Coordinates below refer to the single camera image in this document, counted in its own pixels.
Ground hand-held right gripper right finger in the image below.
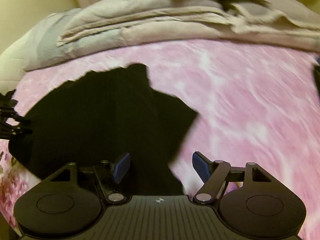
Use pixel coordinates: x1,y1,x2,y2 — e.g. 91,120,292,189
192,151,284,204

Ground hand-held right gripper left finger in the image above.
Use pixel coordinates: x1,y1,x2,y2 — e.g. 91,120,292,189
51,152,131,204

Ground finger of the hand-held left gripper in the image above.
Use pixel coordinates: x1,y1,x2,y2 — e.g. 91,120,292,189
0,116,33,140
0,91,18,117

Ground pink floral blanket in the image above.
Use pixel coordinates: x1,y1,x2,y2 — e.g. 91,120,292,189
0,39,320,240

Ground grey duvet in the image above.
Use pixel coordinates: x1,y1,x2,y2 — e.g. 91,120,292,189
24,12,125,72

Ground beige quilt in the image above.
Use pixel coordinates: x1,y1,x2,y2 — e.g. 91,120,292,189
56,0,320,53

